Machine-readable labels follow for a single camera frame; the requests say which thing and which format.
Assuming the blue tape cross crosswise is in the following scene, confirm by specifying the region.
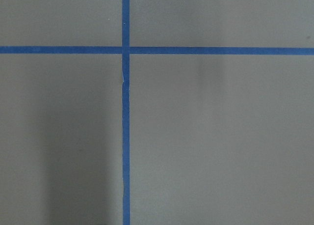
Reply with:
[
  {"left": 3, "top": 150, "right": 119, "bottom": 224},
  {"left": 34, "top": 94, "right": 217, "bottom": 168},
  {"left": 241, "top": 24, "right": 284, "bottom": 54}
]
[{"left": 0, "top": 46, "right": 314, "bottom": 56}]

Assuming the blue tape cross lengthwise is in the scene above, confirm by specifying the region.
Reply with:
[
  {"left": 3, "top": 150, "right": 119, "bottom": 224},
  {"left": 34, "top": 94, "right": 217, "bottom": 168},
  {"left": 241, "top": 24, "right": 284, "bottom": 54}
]
[{"left": 122, "top": 0, "right": 131, "bottom": 225}]

